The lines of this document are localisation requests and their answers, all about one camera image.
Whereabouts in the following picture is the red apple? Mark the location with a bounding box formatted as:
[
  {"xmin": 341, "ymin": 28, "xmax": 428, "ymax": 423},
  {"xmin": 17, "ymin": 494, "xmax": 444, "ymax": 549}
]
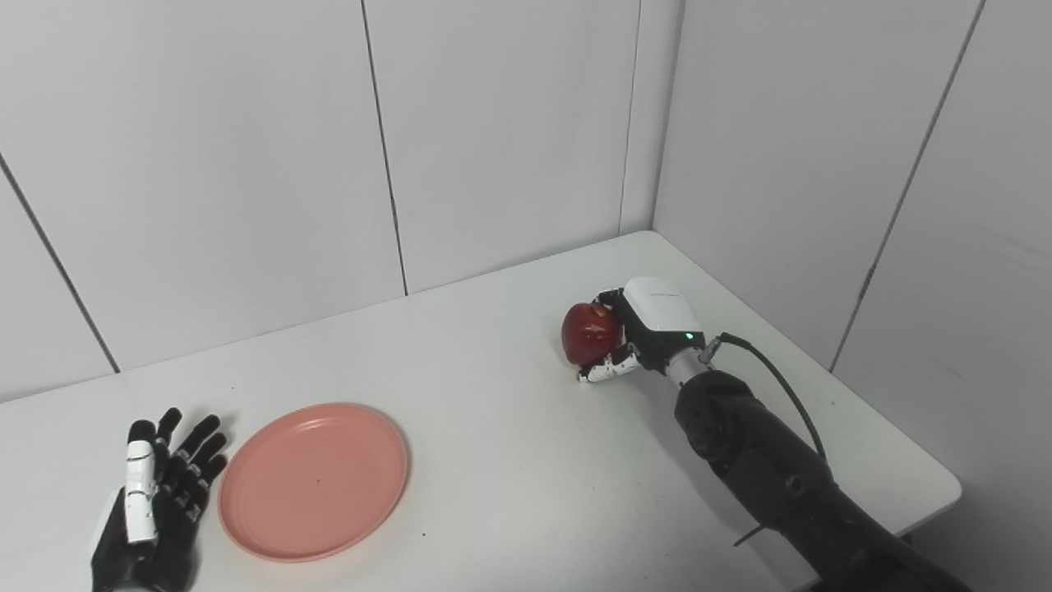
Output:
[{"xmin": 561, "ymin": 302, "xmax": 623, "ymax": 368}]

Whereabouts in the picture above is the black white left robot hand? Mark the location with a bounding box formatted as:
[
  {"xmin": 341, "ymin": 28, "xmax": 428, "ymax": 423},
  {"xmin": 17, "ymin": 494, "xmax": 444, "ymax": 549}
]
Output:
[{"xmin": 90, "ymin": 407, "xmax": 229, "ymax": 592}]

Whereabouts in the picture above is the pink plastic plate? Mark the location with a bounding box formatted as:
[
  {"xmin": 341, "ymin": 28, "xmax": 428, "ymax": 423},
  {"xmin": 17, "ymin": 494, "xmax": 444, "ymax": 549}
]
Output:
[{"xmin": 217, "ymin": 402, "xmax": 410, "ymax": 564}]

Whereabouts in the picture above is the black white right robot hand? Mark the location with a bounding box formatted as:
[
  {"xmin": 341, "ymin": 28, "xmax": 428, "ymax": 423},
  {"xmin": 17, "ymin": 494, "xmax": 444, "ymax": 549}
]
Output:
[{"xmin": 578, "ymin": 277, "xmax": 706, "ymax": 385}]

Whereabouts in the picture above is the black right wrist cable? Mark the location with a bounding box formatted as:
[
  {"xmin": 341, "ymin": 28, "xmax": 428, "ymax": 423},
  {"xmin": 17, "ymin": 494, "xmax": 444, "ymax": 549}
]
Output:
[{"xmin": 703, "ymin": 332, "xmax": 828, "ymax": 463}]

